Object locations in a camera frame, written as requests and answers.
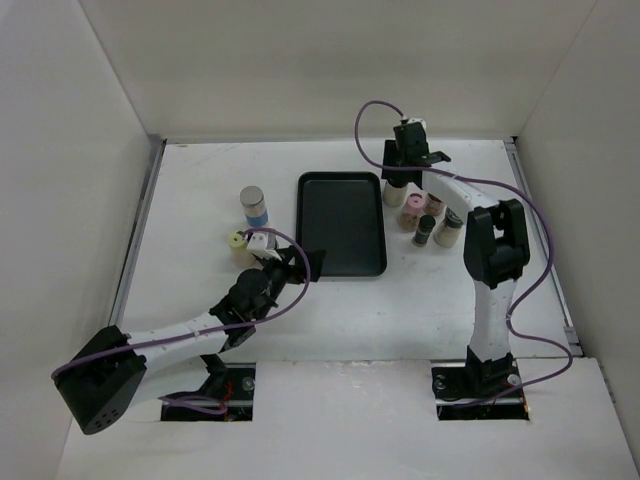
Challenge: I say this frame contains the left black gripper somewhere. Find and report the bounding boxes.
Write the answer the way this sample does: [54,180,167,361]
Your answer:
[253,245,324,321]

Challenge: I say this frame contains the black cap white powder bottle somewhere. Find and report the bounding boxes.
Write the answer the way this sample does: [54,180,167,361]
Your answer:
[382,179,409,208]

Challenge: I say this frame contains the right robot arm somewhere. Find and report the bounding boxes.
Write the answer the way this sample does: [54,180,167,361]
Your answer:
[384,118,530,402]

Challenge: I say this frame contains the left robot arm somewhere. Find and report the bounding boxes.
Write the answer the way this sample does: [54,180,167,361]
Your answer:
[52,246,326,435]

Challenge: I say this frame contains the black rectangular tray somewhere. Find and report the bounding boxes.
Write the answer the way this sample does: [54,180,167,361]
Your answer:
[296,171,387,278]

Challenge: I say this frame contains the red label spice jar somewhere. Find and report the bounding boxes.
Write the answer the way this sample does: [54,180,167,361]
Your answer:
[424,194,446,217]

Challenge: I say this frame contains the pink cap spice jar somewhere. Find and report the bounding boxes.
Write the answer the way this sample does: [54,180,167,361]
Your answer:
[397,193,426,232]

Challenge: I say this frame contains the small black cap spice jar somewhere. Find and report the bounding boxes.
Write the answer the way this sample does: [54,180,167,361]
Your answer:
[412,215,436,247]

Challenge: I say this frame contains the yellow cap spice jar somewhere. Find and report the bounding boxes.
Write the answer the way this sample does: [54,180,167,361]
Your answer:
[227,231,255,269]

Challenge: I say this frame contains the grey grinder cap salt jar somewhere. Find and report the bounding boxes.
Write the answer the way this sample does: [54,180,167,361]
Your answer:
[434,207,464,248]

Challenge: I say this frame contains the silver cap blue label jar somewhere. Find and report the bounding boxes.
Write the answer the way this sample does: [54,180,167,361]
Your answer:
[239,185,269,228]

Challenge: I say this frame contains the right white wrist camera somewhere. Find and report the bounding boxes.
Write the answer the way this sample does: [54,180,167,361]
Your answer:
[400,117,427,131]

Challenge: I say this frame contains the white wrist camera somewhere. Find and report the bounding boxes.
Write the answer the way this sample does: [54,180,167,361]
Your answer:
[400,117,427,131]
[246,232,281,260]

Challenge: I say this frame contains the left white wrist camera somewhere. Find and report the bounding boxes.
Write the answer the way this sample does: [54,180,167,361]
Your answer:
[246,232,281,260]

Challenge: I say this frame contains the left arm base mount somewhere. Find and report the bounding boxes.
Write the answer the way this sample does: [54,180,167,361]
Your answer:
[160,355,256,423]

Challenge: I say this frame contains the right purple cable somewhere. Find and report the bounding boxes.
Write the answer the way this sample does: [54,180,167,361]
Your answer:
[354,99,574,409]

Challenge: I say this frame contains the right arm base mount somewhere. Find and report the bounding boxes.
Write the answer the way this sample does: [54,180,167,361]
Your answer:
[431,348,529,421]

